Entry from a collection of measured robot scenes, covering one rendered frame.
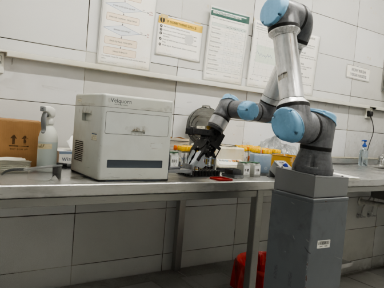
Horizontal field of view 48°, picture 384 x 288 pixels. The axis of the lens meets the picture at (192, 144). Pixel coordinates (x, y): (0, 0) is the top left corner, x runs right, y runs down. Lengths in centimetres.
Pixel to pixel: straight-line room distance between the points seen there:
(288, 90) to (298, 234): 51
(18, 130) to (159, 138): 53
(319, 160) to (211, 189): 42
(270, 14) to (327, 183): 64
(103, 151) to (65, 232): 79
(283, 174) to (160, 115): 51
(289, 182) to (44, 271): 123
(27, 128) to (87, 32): 64
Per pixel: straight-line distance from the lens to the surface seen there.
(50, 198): 143
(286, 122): 148
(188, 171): 167
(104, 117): 147
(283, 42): 159
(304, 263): 159
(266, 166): 209
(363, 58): 360
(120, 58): 220
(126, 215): 229
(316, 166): 159
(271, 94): 177
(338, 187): 165
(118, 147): 150
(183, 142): 199
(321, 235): 160
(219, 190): 171
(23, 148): 174
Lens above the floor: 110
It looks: 3 degrees down
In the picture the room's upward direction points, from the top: 5 degrees clockwise
